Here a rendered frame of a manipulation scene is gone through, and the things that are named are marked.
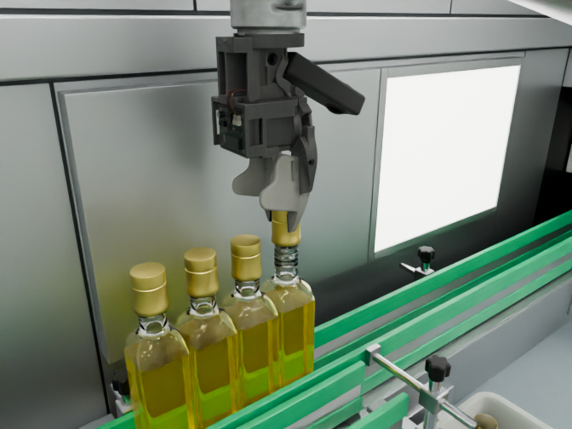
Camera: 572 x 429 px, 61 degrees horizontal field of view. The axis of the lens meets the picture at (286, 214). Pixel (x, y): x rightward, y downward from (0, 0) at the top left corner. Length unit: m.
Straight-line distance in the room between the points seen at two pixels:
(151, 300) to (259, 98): 0.23
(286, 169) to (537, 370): 0.75
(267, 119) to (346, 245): 0.40
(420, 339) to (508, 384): 0.29
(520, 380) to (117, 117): 0.86
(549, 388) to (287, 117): 0.77
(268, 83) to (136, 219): 0.23
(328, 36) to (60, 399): 0.61
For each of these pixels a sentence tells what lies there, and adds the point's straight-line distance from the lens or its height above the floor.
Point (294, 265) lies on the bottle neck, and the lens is 0.59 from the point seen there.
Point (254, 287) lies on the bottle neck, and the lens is 0.56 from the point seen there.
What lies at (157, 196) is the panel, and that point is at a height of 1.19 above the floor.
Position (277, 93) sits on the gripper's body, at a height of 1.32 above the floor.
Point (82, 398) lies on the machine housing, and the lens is 0.74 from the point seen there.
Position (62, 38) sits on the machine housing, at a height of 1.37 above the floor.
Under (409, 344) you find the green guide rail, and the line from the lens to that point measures 0.80.
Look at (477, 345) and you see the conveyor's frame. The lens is 0.94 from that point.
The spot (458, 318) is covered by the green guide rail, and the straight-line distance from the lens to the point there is 0.89.
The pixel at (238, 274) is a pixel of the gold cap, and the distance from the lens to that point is 0.55.
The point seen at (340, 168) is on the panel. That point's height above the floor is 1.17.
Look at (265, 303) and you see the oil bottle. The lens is 0.57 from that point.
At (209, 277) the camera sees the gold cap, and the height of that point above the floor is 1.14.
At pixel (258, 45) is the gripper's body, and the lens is 0.48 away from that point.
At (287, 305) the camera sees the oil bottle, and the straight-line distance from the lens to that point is 0.59.
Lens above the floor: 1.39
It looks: 22 degrees down
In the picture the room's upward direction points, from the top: straight up
